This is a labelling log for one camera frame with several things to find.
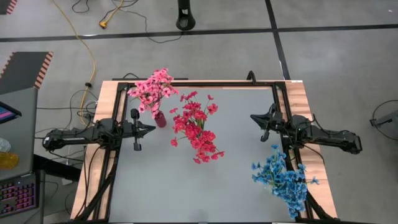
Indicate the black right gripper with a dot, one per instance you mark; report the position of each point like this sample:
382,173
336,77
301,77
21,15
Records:
281,123

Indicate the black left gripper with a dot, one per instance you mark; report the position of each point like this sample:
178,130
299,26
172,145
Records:
127,129

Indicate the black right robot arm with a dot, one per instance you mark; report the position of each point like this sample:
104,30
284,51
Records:
329,137

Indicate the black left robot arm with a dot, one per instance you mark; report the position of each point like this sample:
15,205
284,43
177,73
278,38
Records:
77,135

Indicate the red ribbed glass vase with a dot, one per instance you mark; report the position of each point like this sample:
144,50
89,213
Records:
160,119

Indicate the grey desk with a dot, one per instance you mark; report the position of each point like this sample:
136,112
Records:
21,130

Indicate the grey floor stand base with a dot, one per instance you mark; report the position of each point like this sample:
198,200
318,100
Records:
385,119

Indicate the dark striped-edge floor mat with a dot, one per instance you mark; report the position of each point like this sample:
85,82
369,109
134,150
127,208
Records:
4,4
21,70

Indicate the computer monitor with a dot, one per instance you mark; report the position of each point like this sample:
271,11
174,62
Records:
7,113

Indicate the clear plastic cup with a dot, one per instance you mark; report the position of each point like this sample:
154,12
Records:
3,145

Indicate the backlit computer keyboard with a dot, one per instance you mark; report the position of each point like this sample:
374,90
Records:
18,196

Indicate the black aluminium table frame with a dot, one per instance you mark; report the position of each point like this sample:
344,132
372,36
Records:
217,84

